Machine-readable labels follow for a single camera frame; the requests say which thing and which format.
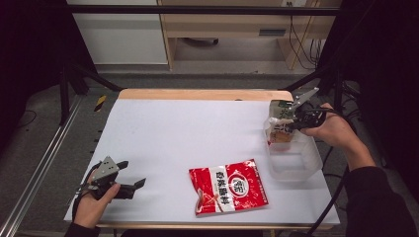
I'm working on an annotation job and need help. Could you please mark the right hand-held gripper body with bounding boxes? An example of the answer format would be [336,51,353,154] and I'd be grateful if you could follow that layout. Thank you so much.
[290,87,327,130]

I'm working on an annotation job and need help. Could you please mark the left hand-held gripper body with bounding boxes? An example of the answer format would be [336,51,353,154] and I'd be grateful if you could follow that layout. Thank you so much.
[78,156,122,200]

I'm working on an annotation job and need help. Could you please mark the small spouted sauce pouch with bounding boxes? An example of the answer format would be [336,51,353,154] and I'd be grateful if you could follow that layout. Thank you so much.
[265,117,294,146]

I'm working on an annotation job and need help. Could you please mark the translucent plastic container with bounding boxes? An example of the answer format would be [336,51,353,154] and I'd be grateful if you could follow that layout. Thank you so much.
[262,111,324,183]

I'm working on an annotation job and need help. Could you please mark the red and white seasoning packet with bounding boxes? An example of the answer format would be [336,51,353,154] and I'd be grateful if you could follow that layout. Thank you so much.
[188,158,270,216]

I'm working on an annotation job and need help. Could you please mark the person's right hand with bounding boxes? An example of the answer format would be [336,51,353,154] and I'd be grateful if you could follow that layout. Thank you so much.
[299,103,359,149]

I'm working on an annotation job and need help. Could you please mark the person's left hand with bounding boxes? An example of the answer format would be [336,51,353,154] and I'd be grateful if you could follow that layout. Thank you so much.
[72,182,122,229]

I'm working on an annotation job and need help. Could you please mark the black metal stand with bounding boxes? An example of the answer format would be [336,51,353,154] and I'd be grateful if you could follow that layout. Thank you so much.
[58,61,124,126]
[282,64,346,130]

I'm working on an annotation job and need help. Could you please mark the yellow and black tape strip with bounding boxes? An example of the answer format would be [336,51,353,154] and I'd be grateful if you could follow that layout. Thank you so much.
[94,95,109,114]

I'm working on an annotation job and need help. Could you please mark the white paper sheet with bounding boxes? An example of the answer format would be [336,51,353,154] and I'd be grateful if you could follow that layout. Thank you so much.
[63,99,341,225]

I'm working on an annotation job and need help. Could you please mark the dark curtain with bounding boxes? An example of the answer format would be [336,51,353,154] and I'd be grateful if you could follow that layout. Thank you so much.
[317,0,419,198]
[0,0,98,157]

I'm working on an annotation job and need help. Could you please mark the wooden table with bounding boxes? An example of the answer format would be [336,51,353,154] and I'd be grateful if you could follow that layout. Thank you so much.
[92,88,334,231]

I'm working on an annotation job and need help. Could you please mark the light wooden desk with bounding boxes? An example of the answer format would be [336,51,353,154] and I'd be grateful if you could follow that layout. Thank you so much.
[157,0,344,71]

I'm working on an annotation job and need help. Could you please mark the white cabinet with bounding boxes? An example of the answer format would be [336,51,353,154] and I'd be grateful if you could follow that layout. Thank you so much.
[66,0,169,66]

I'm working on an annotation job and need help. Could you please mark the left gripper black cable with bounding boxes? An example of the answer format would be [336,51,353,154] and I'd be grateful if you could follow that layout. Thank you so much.
[71,162,102,222]

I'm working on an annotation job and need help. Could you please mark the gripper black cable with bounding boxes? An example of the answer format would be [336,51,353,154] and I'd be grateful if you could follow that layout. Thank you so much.
[71,162,102,222]
[305,107,352,237]

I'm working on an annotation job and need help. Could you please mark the hanging black cables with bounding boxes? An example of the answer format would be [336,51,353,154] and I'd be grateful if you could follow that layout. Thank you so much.
[287,2,323,71]

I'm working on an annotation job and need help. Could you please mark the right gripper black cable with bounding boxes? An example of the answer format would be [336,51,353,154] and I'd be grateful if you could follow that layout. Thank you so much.
[305,107,352,237]

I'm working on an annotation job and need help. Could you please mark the black horizontal frame bar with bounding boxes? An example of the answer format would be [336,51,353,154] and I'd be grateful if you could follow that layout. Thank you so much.
[62,4,344,17]

